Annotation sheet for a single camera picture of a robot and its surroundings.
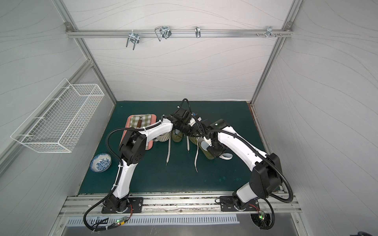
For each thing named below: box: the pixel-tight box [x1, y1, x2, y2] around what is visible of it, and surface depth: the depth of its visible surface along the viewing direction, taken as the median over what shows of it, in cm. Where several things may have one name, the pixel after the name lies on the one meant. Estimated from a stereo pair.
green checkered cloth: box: [129, 114, 152, 128], surface depth 110 cm
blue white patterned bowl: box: [89, 152, 112, 173], surface depth 88 cm
